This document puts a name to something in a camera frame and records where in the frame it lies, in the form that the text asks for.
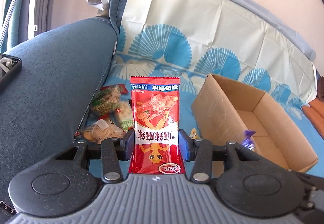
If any cardboard box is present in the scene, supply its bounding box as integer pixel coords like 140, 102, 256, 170
192, 74, 318, 172

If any clear biscuit packet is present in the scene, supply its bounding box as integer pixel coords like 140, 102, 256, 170
83, 119, 125, 144

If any purple candy wrapper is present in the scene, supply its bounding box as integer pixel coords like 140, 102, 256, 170
242, 130, 255, 151

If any small red snack packet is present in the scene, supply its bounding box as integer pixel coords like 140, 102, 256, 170
100, 84, 129, 95

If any blue white patterned cover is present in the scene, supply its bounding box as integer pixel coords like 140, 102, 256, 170
107, 0, 323, 176

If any orange cushion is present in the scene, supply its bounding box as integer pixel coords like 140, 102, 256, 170
302, 98, 324, 138

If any red spicy snack packet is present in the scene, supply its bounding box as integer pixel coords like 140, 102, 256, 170
129, 76, 185, 175

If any green round nut cracker pack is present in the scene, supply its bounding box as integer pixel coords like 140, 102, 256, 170
90, 89, 121, 116

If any green white rice cracker pack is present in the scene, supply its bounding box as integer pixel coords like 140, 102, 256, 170
114, 101, 134, 132

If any black device on armrest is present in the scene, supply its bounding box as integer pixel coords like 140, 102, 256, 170
0, 53, 22, 91

